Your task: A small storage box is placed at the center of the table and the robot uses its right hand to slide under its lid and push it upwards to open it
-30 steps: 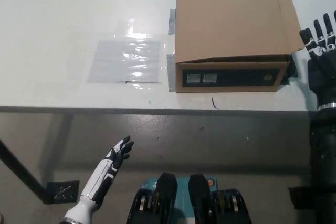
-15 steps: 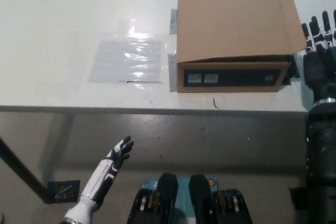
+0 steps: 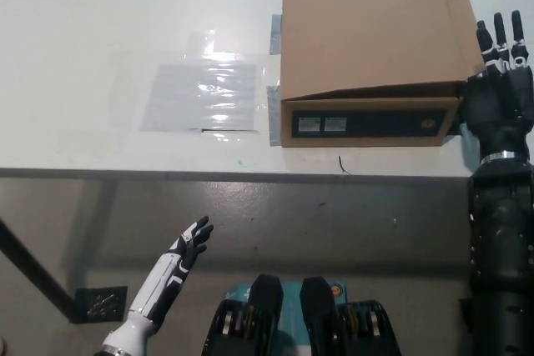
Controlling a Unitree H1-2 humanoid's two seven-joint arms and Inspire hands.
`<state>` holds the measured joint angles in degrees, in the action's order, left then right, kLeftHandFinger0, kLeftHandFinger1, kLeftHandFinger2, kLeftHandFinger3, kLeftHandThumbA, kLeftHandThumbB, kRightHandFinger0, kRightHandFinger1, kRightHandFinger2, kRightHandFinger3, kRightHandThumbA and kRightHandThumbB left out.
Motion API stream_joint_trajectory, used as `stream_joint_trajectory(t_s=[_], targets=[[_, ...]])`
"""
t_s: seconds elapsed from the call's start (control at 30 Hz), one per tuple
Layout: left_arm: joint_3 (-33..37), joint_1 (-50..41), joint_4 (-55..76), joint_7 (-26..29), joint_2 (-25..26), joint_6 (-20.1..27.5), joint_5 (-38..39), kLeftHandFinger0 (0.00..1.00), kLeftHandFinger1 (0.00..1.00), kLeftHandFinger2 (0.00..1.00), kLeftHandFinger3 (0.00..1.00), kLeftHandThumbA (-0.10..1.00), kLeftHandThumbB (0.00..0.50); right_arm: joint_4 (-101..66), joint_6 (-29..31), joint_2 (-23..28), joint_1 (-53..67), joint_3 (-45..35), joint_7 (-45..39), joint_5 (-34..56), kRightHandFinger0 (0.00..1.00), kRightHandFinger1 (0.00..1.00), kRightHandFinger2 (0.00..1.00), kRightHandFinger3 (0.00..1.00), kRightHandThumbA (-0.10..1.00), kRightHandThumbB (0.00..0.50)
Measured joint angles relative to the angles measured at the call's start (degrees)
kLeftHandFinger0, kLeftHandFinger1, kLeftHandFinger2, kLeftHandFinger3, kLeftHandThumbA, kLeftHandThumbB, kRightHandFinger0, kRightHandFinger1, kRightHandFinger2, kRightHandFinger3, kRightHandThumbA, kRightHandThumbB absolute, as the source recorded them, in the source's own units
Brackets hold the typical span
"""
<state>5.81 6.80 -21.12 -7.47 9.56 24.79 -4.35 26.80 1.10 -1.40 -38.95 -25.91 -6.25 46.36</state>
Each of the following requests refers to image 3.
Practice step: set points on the short grey tape strip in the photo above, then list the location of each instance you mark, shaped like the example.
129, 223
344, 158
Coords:
276, 35

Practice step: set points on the clear plastic sheet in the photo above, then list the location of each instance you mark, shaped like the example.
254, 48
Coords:
200, 97

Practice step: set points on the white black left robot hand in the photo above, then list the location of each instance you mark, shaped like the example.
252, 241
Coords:
162, 279

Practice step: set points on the black table base bar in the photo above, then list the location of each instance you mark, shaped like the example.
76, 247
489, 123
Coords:
37, 266

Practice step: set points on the brown cardboard storage box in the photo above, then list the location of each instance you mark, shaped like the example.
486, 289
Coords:
367, 39

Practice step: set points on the black teal robot torso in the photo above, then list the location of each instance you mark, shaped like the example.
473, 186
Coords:
267, 322

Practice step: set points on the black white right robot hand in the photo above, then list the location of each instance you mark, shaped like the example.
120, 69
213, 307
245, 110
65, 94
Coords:
496, 101

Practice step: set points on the black floor tape patch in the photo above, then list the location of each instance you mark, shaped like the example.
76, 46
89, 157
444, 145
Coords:
102, 302

